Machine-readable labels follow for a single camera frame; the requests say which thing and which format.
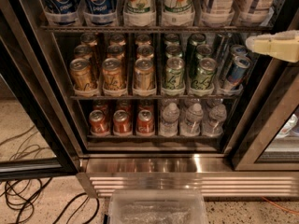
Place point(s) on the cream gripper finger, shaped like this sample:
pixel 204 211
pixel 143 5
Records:
pixel 283 45

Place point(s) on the white blue label bottle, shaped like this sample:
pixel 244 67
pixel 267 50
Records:
pixel 216 13

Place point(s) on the rightmost white label bottle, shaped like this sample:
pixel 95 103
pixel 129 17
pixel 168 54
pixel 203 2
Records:
pixel 253 12

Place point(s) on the right water bottle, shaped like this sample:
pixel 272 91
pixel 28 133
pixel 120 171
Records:
pixel 212 124

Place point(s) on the water bottle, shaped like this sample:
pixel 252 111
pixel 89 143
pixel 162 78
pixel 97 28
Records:
pixel 212 124
pixel 169 120
pixel 191 120

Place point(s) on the right 7up bottle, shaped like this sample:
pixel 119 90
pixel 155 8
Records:
pixel 177 12

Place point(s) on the middle water bottle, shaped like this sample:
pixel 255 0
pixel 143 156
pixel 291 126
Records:
pixel 191 120

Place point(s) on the left water bottle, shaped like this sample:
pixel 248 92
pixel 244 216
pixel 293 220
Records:
pixel 169 120

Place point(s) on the steel fridge base grille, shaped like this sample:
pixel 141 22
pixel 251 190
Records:
pixel 101 175

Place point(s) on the left glass fridge door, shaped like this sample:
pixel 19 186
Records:
pixel 33 69

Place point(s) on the back blue silver can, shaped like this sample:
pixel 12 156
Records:
pixel 234 50

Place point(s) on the blue silver can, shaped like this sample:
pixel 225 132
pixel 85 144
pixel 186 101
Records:
pixel 234 50
pixel 236 72

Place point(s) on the front blue silver can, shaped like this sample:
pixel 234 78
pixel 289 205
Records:
pixel 236 72

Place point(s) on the front right green can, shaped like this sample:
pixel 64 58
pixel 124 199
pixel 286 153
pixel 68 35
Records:
pixel 204 74

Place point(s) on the middle row green can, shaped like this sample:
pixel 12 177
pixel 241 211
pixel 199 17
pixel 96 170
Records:
pixel 173 51

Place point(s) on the front left green can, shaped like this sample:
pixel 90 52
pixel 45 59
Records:
pixel 174 73

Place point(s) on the row gold can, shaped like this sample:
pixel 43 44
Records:
pixel 145 51
pixel 83 51
pixel 115 51

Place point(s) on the front right orange can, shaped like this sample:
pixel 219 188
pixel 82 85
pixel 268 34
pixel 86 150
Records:
pixel 145 123

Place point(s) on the orange can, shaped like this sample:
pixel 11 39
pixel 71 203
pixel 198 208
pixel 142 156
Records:
pixel 98 122
pixel 121 121
pixel 145 123

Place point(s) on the front middle orange can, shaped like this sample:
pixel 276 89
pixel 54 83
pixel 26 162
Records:
pixel 121 121

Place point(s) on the front left orange can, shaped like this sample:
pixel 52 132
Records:
pixel 98 122

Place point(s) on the middle row left gold can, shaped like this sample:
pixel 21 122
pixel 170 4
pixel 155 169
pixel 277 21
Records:
pixel 83 51

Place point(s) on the front left gold can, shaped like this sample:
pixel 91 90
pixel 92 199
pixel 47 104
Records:
pixel 82 74

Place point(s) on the clear plastic bin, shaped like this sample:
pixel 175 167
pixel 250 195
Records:
pixel 157 206

